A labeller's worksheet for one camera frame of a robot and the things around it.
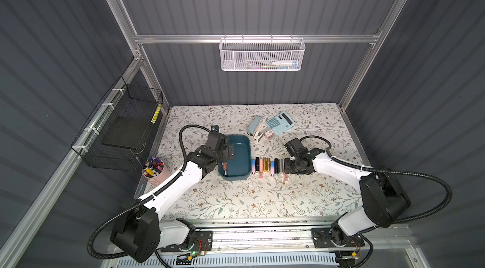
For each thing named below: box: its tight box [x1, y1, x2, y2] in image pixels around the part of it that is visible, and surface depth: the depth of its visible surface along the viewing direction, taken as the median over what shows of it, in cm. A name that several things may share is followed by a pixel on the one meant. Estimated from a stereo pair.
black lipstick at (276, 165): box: [274, 158, 280, 175], surface depth 94 cm
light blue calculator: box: [265, 111, 296, 136], surface depth 113 cm
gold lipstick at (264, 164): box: [262, 157, 268, 172], surface depth 96 cm
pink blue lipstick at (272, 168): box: [270, 161, 275, 177], surface depth 93 cm
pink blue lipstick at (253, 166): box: [251, 159, 256, 176], surface depth 93 cm
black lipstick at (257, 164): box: [255, 156, 260, 173], surface depth 96 cm
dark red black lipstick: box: [222, 161, 228, 177], surface depth 95 cm
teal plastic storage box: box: [217, 134, 252, 181], surface depth 96 cm
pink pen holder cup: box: [142, 156, 172, 184], surface depth 82 cm
